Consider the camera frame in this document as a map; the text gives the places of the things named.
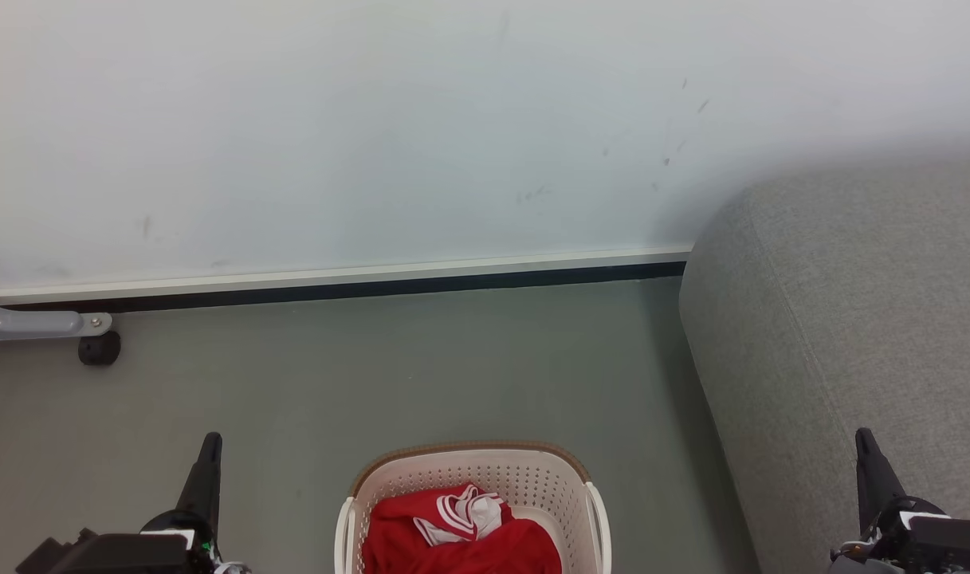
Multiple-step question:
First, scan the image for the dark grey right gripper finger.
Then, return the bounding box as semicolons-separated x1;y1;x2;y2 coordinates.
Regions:
854;428;908;535

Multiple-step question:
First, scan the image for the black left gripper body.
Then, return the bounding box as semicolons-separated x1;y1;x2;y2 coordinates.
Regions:
16;510;251;574

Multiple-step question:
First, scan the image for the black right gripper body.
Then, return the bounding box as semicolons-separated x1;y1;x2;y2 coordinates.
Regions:
829;496;970;574

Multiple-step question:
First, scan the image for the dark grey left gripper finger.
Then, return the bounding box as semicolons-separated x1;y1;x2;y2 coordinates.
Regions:
175;432;223;527

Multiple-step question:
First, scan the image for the red and white garment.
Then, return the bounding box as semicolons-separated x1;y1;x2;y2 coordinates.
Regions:
361;483;563;574

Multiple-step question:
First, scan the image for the grey fabric sofa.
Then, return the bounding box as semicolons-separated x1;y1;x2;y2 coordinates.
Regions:
678;155;970;574

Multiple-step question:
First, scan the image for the black caster wheel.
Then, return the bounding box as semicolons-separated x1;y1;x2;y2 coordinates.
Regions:
78;331;122;367

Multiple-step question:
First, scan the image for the white and black skirting board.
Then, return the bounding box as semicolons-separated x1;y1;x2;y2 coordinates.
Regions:
0;247;693;313

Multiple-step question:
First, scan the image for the white perforated laundry basket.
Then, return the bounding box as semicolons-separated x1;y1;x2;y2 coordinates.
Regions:
335;441;613;574

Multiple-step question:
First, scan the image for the grey metal frame leg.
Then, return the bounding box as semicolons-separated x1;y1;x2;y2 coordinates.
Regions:
0;295;113;344

